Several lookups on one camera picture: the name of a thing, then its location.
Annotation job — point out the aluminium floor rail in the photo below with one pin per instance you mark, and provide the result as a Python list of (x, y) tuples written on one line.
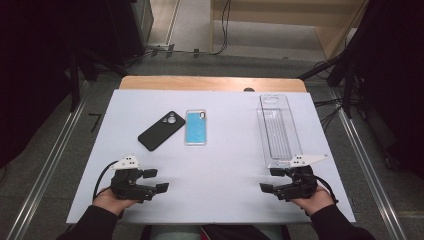
[(50, 166), (370, 170)]

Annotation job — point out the blue phone case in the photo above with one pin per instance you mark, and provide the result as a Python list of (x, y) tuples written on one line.
[(195, 128)]

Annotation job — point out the black metal stand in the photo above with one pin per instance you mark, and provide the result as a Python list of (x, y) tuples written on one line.
[(348, 76), (75, 83)]

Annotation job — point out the white board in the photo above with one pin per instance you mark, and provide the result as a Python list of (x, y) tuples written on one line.
[(216, 186)]

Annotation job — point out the dark cabinet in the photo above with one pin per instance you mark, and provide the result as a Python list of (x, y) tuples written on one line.
[(133, 30)]

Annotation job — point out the black phone case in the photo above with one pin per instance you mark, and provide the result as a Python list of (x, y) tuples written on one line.
[(160, 131)]

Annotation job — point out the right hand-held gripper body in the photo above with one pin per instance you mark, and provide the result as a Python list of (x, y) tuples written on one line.
[(300, 186)]

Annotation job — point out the person's left hand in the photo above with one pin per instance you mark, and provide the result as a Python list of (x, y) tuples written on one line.
[(108, 201)]

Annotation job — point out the clear plastic rack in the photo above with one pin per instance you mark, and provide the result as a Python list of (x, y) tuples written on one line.
[(278, 133)]

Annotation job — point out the person's right hand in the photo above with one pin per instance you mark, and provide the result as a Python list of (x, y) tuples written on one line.
[(316, 201)]

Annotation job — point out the wooden shelf unit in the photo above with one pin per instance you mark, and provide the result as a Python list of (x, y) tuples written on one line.
[(333, 20)]

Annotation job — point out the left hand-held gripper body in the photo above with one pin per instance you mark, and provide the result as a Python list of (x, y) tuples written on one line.
[(128, 190)]

